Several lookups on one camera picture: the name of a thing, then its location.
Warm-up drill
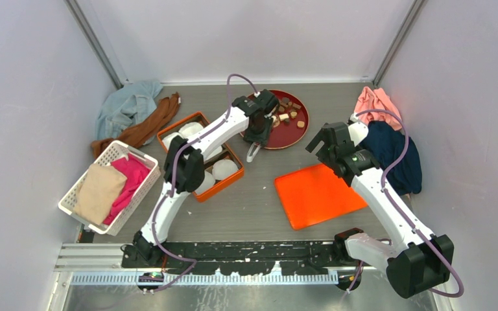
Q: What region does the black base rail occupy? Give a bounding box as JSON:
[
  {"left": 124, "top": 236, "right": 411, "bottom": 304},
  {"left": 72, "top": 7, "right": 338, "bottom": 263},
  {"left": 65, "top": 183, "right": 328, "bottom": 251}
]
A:
[{"left": 121, "top": 240, "right": 360, "bottom": 276}]

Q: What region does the pink cloth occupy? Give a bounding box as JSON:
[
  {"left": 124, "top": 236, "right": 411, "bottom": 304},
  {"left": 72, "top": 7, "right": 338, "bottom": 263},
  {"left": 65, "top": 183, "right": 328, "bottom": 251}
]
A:
[{"left": 354, "top": 86, "right": 402, "bottom": 130}]

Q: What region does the light blue cloth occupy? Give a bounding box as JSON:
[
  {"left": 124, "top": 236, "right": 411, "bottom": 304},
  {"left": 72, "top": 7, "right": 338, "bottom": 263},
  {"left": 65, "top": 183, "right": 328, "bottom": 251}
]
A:
[{"left": 95, "top": 80, "right": 163, "bottom": 141}]

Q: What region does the beige cloth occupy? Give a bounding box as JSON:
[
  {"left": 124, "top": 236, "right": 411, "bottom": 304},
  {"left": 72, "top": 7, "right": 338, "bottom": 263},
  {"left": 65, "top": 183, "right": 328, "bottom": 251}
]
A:
[{"left": 73, "top": 164, "right": 126, "bottom": 225}]

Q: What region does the white paper cup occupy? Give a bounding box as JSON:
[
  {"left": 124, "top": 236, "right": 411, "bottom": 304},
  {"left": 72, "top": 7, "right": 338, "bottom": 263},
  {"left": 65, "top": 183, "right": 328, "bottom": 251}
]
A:
[
  {"left": 211, "top": 159, "right": 239, "bottom": 181},
  {"left": 178, "top": 122, "right": 204, "bottom": 138},
  {"left": 195, "top": 170, "right": 216, "bottom": 195},
  {"left": 162, "top": 132, "right": 183, "bottom": 151}
]

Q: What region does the orange compartment box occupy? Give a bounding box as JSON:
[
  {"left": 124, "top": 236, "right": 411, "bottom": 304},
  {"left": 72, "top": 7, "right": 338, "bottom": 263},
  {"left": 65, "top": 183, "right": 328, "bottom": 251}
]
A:
[{"left": 156, "top": 111, "right": 244, "bottom": 203}]

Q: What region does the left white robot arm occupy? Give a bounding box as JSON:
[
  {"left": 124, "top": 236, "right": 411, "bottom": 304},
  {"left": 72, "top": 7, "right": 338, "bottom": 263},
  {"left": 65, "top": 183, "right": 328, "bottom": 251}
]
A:
[{"left": 133, "top": 89, "right": 280, "bottom": 268}]

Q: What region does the navy blue cloth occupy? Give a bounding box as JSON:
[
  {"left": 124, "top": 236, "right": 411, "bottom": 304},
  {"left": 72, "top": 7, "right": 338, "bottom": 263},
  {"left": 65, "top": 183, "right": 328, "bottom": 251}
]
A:
[{"left": 361, "top": 121, "right": 422, "bottom": 196}]

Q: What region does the red round plate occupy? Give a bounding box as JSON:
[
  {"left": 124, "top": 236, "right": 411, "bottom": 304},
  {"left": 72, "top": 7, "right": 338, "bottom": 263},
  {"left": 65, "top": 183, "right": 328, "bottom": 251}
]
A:
[{"left": 261, "top": 90, "right": 309, "bottom": 150}]

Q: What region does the orange box lid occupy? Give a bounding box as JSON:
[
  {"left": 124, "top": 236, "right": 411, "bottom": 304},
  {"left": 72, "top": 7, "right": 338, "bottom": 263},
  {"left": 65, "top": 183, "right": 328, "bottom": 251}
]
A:
[{"left": 274, "top": 164, "right": 367, "bottom": 230}]

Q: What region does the magenta cloth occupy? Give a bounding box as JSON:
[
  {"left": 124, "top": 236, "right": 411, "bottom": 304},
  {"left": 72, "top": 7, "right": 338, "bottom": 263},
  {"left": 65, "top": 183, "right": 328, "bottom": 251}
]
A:
[{"left": 103, "top": 155, "right": 150, "bottom": 225}]

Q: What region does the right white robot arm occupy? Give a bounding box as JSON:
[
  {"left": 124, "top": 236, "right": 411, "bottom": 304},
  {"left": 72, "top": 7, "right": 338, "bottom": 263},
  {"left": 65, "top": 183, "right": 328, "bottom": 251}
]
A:
[{"left": 305, "top": 122, "right": 456, "bottom": 298}]

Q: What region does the brown cloth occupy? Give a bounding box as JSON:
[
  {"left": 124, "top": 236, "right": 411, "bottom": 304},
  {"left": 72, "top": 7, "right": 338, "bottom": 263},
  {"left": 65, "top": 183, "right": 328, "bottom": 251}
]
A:
[{"left": 90, "top": 92, "right": 182, "bottom": 159}]

